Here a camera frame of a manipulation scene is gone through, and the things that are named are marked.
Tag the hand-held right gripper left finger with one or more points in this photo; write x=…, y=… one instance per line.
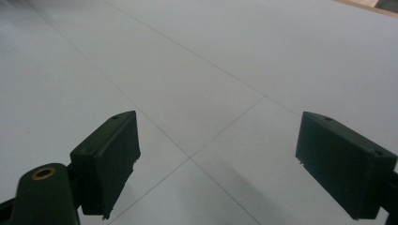
x=106, y=165

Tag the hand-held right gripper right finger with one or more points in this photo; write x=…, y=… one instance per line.
x=344, y=165

